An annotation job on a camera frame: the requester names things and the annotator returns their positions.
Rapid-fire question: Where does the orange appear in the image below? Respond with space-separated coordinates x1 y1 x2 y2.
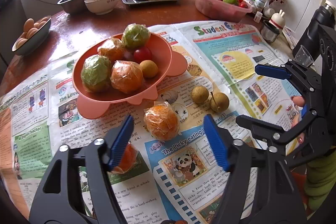
112 142 138 174
110 60 143 94
97 37 125 63
143 102 180 141

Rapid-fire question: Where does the brown longan with stem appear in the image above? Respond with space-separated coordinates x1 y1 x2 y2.
210 92 230 113

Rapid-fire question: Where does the large green fruit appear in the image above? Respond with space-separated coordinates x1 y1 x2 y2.
81 55 112 93

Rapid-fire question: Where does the red cherry tomato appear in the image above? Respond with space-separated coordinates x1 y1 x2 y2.
133 47 153 64

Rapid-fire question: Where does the small green fruit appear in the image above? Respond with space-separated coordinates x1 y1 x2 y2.
121 23 151 50

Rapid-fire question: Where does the right hand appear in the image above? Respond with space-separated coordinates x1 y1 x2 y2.
290 95 308 146

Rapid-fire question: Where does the white pill bottle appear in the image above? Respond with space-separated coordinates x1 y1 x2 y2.
253 0 267 12

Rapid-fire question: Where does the right newspaper sheet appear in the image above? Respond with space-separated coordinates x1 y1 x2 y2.
145 21 299 223

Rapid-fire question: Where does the newspaper sheet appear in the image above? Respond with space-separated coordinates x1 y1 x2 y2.
145 21 299 223
1 52 168 223

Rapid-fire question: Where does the left newspaper sheet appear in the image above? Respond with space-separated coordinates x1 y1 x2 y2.
1 52 168 223

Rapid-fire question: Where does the orange plastic fruit bowl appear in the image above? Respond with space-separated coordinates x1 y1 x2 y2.
72 25 187 119

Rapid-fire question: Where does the pink basin of tomatoes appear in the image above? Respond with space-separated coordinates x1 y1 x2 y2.
195 0 252 22

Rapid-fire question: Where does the bowl of eggs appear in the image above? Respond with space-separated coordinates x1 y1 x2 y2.
12 15 51 56

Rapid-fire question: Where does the white ceramic bowl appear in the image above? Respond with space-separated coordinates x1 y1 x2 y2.
84 0 119 15

